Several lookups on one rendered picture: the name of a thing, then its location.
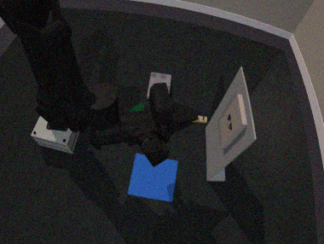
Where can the blue square mat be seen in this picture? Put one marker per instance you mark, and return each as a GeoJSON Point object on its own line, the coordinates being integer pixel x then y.
{"type": "Point", "coordinates": [153, 182]}

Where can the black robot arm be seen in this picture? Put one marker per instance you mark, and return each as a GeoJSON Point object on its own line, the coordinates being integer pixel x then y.
{"type": "Point", "coordinates": [63, 99]}

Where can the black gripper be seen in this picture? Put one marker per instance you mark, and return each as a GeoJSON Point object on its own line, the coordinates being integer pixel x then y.
{"type": "Point", "coordinates": [168, 118]}

